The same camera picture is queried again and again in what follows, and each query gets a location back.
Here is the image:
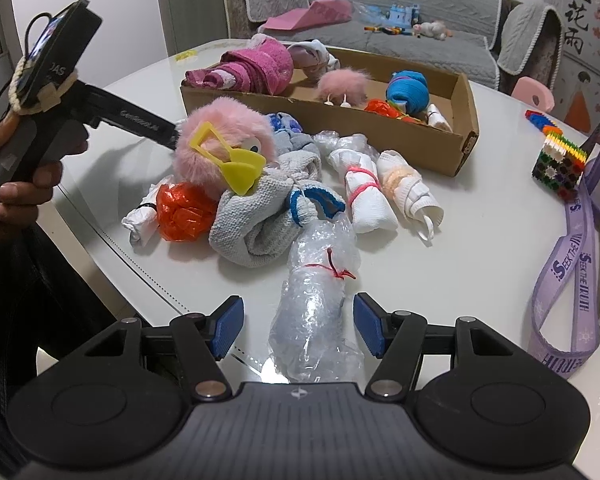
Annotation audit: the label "white rag under orange bag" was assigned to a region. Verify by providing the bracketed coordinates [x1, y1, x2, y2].
[121, 203, 158, 247]

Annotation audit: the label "white sock pink band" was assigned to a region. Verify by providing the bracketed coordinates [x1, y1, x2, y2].
[313, 130, 399, 234]

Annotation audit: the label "magenta towel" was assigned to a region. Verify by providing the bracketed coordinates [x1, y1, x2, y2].
[183, 34, 294, 96]

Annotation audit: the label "blue orange toy blocks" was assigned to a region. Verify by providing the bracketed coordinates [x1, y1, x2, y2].
[524, 110, 564, 136]

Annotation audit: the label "white plush toy on sofa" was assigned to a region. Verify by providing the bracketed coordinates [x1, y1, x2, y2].
[412, 21, 453, 41]

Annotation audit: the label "white grey sock in box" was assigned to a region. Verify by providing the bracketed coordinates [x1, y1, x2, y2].
[287, 39, 340, 82]

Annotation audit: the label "pink cushion on sofa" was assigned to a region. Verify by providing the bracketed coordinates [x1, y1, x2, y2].
[260, 0, 353, 32]

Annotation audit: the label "orange plastic bag ball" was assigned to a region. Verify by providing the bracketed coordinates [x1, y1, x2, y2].
[156, 182, 218, 242]

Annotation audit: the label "blue sock roll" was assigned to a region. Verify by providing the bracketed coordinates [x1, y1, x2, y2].
[386, 70, 429, 115]

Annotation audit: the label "grey blue sock bundle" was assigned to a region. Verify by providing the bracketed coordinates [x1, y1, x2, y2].
[266, 112, 320, 156]

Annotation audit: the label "grey sofa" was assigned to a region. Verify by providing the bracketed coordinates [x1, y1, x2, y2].
[224, 0, 562, 94]

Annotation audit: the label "phone on left gripper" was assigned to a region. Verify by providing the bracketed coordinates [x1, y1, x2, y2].
[8, 0, 102, 115]

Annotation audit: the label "orange bag in box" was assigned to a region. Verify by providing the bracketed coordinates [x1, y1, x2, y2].
[364, 99, 422, 124]

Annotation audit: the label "small pink pompom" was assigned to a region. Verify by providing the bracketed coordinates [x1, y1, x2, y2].
[315, 68, 370, 106]

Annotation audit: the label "left hand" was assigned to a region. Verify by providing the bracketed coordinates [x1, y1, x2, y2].
[0, 109, 90, 246]

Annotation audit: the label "pink fluffy plush yellow glasses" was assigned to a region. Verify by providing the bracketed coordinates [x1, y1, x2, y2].
[173, 96, 277, 200]

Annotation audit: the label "colourful block cube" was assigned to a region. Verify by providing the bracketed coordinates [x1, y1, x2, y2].
[531, 133, 588, 202]

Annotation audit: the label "clear bubble wrap roll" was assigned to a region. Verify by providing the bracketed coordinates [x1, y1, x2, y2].
[268, 212, 363, 382]

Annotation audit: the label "pink child chair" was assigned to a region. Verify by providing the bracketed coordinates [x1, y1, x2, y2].
[512, 76, 555, 113]

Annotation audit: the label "white sock peach band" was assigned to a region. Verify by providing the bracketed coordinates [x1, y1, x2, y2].
[376, 150, 444, 243]

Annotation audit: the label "white sock roll in box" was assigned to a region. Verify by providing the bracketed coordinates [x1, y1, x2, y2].
[426, 103, 452, 132]

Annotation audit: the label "blue toy on sofa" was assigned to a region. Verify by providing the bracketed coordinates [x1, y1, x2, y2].
[379, 3, 420, 29]

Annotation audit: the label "cardboard box tray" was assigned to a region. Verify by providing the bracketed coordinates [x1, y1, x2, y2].
[181, 47, 479, 177]

